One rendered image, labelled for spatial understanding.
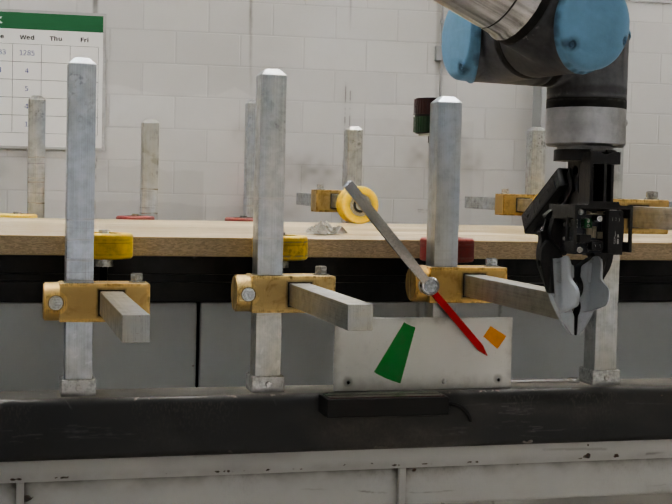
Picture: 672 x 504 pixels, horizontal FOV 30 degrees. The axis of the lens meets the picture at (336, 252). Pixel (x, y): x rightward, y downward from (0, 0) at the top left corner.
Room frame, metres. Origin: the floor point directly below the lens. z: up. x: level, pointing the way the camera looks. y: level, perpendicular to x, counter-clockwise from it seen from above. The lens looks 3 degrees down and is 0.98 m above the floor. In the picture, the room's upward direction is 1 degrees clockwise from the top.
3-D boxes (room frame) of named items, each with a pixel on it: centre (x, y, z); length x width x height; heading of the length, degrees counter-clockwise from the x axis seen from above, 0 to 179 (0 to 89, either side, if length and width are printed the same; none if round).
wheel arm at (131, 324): (1.54, 0.27, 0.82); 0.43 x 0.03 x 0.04; 15
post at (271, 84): (1.69, 0.09, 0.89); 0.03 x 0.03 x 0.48; 15
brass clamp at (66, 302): (1.63, 0.31, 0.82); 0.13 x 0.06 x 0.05; 105
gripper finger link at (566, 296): (1.42, -0.27, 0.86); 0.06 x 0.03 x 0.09; 15
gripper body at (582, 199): (1.42, -0.28, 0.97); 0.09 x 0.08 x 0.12; 15
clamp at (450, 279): (1.77, -0.17, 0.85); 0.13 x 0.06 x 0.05; 105
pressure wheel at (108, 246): (1.73, 0.32, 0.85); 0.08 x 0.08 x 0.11
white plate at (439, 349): (1.73, -0.13, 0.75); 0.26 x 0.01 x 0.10; 105
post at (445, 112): (1.76, -0.15, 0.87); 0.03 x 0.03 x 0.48; 15
